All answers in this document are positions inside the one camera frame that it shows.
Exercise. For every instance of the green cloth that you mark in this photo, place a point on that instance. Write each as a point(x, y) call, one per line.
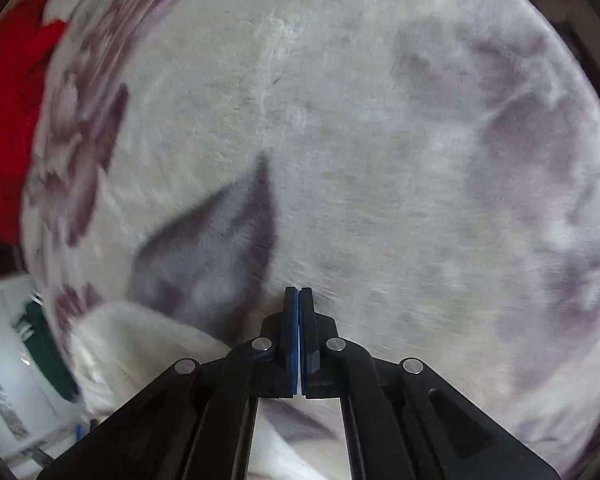
point(50, 360)

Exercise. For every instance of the white furniture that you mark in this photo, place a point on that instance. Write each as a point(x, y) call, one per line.
point(10, 355)

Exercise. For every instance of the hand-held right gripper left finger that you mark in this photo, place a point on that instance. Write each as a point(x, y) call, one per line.
point(293, 355)

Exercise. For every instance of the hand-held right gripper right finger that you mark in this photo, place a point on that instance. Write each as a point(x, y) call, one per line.
point(307, 360)

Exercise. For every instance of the red cloth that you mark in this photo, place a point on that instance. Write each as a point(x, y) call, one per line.
point(10, 125)

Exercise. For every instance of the floral plush blanket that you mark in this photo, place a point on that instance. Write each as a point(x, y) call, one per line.
point(370, 150)

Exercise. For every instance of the white fuzzy sweater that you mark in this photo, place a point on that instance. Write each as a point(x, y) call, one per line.
point(130, 345)

